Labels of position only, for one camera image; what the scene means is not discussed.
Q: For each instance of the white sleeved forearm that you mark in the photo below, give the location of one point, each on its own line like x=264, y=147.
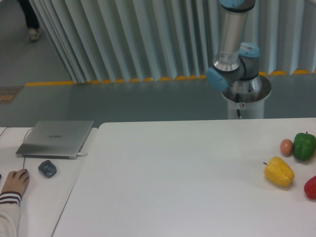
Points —
x=9, y=213

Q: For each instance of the walking person's leg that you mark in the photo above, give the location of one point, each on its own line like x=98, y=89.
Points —
x=31, y=20

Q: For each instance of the white folding partition screen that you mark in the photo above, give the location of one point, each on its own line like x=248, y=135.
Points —
x=128, y=40

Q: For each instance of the green bell pepper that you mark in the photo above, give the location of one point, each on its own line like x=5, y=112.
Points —
x=304, y=146

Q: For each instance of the dark grey small tray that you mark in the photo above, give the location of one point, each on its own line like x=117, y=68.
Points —
x=47, y=168

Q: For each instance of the silver closed laptop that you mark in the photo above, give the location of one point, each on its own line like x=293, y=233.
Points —
x=56, y=139

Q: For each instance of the red bell pepper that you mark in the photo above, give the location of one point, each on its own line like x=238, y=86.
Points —
x=310, y=188

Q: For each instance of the brown egg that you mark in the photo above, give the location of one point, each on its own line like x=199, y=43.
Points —
x=286, y=147

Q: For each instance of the person's hand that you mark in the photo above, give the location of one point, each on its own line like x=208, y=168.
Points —
x=16, y=182

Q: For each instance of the yellow bell pepper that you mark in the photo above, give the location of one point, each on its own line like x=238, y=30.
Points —
x=279, y=172

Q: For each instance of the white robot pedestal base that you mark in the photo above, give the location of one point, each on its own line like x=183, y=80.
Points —
x=246, y=99

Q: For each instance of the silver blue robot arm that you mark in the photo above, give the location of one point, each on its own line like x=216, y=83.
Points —
x=232, y=64

